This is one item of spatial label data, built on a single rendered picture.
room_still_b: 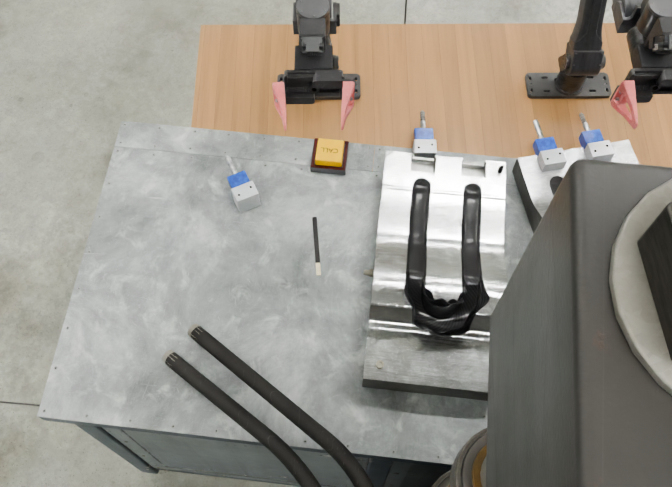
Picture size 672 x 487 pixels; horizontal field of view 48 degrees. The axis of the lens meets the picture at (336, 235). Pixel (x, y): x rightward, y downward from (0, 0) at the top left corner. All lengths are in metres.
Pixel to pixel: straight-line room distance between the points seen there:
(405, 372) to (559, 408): 1.17
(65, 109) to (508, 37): 1.67
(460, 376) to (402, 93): 0.72
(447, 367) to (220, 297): 0.49
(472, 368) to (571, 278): 1.19
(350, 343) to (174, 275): 0.40
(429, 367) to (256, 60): 0.88
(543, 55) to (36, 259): 1.71
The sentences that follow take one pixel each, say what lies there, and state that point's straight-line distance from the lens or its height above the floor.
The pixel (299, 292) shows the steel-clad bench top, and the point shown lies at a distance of 1.60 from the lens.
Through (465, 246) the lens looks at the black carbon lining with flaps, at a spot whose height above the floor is 0.88.
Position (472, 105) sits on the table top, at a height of 0.80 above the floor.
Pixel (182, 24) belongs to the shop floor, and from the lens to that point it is 3.12.
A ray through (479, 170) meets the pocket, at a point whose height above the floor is 0.86.
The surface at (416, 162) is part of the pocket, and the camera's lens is 1.68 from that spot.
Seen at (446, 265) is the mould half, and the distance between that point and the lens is 1.52.
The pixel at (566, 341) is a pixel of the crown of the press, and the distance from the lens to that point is 0.32.
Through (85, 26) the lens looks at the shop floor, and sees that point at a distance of 3.21.
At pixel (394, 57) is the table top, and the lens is 1.93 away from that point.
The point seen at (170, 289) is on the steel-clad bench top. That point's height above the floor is 0.80.
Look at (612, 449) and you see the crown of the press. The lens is 0.30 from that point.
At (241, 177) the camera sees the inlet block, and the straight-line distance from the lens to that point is 1.69.
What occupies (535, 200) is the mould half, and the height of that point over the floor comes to 0.86.
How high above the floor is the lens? 2.29
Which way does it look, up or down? 64 degrees down
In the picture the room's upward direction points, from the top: straight up
